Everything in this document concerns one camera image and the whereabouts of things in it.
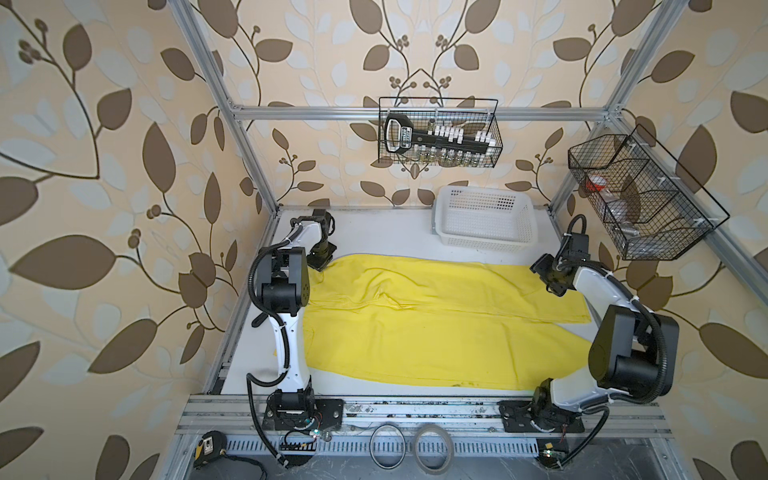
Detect white plastic perforated basket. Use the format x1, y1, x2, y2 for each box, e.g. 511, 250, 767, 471
433, 185, 538, 253

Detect yellow trousers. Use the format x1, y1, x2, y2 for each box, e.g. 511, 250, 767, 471
303, 254, 591, 390

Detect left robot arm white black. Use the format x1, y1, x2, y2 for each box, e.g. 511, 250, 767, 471
245, 209, 336, 430

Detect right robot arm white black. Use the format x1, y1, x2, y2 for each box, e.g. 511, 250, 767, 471
529, 214, 679, 430

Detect red capped item in basket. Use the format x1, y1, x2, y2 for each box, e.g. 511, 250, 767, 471
584, 174, 608, 194

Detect black tool with white sockets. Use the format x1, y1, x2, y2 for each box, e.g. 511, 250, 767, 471
378, 111, 503, 155

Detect black yellow tape measure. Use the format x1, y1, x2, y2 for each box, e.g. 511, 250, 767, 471
193, 430, 228, 470

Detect black wire basket right wall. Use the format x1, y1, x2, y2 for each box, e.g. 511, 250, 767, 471
568, 124, 730, 261

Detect black wire basket wall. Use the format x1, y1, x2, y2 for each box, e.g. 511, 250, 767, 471
378, 96, 503, 168
568, 124, 730, 261

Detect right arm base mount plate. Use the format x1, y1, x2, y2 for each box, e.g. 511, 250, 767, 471
498, 400, 585, 434

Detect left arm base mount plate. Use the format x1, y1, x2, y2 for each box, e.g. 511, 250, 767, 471
263, 392, 345, 431

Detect black wire basket back wall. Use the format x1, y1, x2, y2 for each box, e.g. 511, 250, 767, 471
378, 96, 503, 168

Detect aluminium front rail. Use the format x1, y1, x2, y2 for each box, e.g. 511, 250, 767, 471
176, 395, 673, 457

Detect left tape roll ring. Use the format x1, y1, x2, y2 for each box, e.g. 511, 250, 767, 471
367, 423, 407, 472

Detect tape roll ring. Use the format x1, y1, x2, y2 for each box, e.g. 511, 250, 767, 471
367, 423, 407, 472
412, 423, 455, 475

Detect right tape roll ring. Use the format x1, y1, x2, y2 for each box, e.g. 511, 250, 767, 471
412, 423, 455, 475

